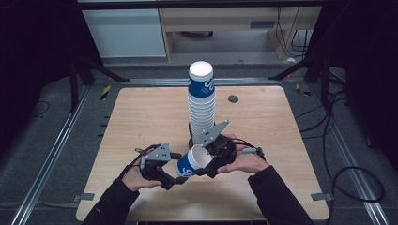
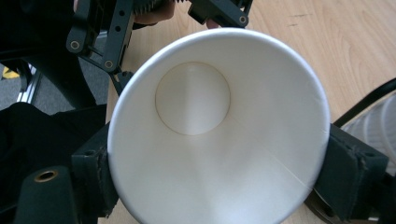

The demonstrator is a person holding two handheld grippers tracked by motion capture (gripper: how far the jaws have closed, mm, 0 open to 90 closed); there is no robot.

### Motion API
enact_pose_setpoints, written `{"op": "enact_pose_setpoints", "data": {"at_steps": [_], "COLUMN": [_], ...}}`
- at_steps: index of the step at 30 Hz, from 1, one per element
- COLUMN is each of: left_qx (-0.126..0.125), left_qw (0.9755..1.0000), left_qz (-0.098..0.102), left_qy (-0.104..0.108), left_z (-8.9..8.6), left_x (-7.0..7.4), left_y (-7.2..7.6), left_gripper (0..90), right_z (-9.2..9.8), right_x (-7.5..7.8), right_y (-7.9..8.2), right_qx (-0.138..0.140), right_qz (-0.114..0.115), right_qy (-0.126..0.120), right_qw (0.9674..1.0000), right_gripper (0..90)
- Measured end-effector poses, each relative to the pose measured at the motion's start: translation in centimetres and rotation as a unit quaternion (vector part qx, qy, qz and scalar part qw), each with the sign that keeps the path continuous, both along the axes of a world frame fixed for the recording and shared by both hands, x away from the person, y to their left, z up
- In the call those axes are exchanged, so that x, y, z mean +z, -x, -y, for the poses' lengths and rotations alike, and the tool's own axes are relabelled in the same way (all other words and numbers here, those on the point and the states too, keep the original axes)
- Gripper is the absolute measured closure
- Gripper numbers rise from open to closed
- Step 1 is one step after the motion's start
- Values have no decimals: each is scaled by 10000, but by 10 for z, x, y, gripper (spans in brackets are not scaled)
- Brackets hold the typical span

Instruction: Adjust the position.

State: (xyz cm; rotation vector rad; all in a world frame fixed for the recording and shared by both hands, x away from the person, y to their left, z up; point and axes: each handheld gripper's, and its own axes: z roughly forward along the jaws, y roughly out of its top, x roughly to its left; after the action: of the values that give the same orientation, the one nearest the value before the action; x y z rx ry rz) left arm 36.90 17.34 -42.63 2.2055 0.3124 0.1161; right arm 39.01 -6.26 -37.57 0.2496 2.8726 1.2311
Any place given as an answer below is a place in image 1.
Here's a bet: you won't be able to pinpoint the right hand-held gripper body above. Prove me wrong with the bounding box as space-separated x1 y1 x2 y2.
200 119 237 168

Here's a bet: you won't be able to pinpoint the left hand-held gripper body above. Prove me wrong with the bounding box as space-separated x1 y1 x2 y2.
139 142 176 186

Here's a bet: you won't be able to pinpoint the single blue white paper cup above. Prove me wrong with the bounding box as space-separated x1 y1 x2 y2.
175 143 214 178

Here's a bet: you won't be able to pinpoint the black wire cup holder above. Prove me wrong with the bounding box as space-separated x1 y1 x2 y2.
187 122 218 150

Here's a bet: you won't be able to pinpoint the stack of ribbed paper cups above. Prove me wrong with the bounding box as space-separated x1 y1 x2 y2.
187 60 217 146

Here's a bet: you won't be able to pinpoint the person's right hand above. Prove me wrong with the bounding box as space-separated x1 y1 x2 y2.
218 134 270 174

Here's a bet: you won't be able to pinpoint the person's left hand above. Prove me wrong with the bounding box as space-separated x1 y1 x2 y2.
121 164 163 192

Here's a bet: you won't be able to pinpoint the yellow black tape strip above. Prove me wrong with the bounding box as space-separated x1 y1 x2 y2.
295 83 313 98
99 84 112 101

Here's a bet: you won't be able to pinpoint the black metal stand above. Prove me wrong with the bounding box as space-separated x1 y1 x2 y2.
69 52 130 112
268 46 332 107

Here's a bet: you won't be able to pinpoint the white cabinet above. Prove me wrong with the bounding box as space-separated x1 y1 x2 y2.
82 8 167 59

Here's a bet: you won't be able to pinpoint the light wooden desk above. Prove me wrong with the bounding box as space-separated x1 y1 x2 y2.
159 7 323 61

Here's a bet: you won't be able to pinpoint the black curtain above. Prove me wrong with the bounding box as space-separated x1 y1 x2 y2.
313 0 398 170
0 0 104 151

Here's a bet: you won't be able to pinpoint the left hand-held gripper cable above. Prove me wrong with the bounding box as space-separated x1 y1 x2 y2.
120 143 161 176

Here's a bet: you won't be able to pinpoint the hand-held gripper cable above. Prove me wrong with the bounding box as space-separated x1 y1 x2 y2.
120 143 161 176
233 138 267 161

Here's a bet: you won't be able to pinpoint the right hand-held gripper cable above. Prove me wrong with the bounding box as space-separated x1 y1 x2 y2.
233 138 267 161

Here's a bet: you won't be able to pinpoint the aluminium floor rail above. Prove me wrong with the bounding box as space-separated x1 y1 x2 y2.
123 77 283 88
10 85 92 225
309 90 390 225

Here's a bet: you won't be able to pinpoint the grey table bracket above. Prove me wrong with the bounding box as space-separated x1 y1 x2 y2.
72 192 96 203
310 192 333 202

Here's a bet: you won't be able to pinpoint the black floor cables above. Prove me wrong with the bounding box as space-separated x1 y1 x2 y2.
295 90 348 140

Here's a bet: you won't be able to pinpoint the thin black floor cable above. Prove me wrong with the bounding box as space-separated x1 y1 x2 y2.
23 100 51 123

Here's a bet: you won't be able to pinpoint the black hanging cable bundle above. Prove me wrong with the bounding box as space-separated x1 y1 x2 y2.
276 7 311 59

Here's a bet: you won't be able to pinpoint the thick black looped cable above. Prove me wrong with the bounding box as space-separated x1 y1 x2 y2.
329 166 386 204

